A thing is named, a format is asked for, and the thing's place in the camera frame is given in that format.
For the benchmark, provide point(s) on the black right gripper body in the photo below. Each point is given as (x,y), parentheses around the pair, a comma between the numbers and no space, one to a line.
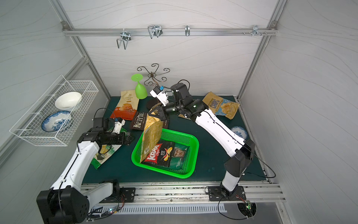
(161,111)

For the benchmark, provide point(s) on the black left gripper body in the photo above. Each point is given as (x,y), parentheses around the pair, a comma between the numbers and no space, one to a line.
(126,138)

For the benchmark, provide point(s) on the green-label kettle chips bag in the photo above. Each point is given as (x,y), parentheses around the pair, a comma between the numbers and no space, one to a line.
(151,137)

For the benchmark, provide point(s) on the black Krax chips bag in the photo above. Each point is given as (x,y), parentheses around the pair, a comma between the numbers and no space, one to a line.
(161,154)

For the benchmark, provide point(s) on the green Real chips bag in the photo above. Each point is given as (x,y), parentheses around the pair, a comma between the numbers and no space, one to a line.
(178,156)

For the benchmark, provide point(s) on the red Balsamico chips bag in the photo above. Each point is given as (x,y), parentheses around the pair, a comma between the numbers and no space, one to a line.
(182,116)

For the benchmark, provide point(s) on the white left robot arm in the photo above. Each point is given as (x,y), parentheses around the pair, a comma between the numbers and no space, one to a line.
(64,203)

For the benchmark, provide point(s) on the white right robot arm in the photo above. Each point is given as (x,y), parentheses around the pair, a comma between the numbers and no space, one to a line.
(240,151)

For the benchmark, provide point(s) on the brown Kettle chips bag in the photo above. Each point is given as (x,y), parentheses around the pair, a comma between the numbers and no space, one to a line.
(142,121)

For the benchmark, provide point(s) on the green plastic basket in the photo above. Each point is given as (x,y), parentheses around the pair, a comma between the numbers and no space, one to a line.
(190,157)

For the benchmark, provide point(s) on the orange cheddar chips bag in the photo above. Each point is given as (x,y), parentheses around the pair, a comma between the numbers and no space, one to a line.
(127,106)

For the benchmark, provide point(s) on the blue Sea Salt chips bag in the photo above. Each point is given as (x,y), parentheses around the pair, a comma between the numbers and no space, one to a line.
(220,106)

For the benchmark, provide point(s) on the green seaweed snack bag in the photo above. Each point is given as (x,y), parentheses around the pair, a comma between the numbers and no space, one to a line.
(105,153)

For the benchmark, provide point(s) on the green plastic wine glass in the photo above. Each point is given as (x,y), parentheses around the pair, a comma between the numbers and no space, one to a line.
(140,89)

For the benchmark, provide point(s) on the dark metal ornament stand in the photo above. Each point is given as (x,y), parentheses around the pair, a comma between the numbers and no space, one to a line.
(152,80)

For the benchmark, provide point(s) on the small blue patterned bowl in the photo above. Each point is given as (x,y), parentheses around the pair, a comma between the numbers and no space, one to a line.
(241,132)

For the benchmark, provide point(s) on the white ceramic bowl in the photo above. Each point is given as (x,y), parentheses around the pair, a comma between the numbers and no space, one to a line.
(68,101)

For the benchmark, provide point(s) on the blue patterned ceramic bowl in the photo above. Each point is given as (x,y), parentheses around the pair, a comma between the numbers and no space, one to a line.
(57,121)

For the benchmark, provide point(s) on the small metal hook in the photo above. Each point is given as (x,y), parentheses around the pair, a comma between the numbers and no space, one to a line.
(187,30)

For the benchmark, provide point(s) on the metal clip hook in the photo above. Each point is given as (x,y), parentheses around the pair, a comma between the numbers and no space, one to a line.
(155,31)

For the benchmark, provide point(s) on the metal double hook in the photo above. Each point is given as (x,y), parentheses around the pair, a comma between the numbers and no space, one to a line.
(123,40)

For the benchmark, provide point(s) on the metal corner hook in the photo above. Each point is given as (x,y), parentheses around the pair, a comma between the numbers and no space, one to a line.
(255,32)

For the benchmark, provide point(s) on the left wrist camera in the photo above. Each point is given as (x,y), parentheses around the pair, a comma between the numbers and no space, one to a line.
(118,124)

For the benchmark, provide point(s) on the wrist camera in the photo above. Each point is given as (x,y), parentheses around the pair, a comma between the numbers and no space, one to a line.
(158,92)
(118,124)

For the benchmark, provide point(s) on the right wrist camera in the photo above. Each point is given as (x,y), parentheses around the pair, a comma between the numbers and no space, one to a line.
(158,92)

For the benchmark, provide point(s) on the white wire wall basket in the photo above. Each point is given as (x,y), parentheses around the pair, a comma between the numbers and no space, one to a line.
(28,127)

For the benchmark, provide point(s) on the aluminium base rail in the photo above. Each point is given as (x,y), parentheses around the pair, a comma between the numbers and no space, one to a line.
(190,197)

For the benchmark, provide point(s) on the aluminium top rail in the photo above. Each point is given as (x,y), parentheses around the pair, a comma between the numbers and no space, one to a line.
(169,32)

